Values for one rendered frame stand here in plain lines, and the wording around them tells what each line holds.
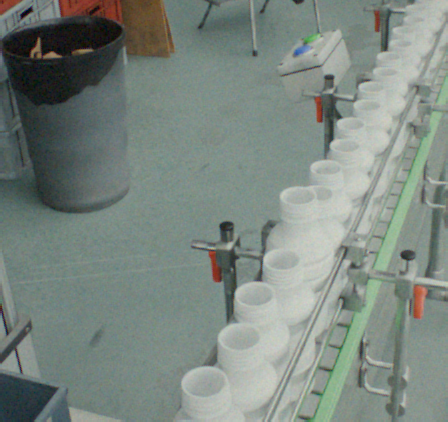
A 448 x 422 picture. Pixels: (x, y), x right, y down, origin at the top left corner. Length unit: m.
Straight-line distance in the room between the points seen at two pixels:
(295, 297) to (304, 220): 0.08
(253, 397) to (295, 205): 0.20
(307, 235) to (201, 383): 0.21
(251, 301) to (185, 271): 2.02
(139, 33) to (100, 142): 1.60
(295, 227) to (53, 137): 2.25
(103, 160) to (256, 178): 0.62
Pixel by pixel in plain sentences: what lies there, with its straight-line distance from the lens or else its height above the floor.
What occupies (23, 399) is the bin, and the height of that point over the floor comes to 0.91.
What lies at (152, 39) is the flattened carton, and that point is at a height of 0.11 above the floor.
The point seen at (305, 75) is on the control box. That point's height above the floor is 1.09.
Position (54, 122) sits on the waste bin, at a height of 0.39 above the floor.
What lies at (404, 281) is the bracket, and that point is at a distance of 0.90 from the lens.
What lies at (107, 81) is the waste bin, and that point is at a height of 0.51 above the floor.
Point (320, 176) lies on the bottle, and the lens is 0.92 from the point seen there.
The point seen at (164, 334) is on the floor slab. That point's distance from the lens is 2.54.
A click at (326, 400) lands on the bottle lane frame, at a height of 1.00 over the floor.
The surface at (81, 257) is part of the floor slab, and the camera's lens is 2.92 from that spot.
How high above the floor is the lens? 1.61
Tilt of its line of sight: 30 degrees down
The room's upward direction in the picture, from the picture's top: 3 degrees counter-clockwise
